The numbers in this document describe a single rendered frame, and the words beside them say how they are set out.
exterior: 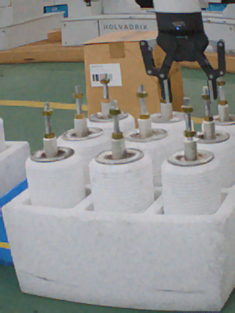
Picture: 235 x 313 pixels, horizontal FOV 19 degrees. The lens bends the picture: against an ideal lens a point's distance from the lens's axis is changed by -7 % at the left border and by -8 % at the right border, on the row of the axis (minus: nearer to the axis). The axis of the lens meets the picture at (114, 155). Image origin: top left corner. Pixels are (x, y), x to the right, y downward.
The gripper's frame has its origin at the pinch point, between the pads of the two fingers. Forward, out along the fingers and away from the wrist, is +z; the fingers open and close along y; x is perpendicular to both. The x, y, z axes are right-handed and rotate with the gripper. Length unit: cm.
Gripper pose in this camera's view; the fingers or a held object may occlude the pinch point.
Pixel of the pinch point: (190, 94)
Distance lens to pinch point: 105.8
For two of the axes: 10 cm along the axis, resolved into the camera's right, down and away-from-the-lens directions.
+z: 1.0, 9.5, 3.0
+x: 2.3, -3.1, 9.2
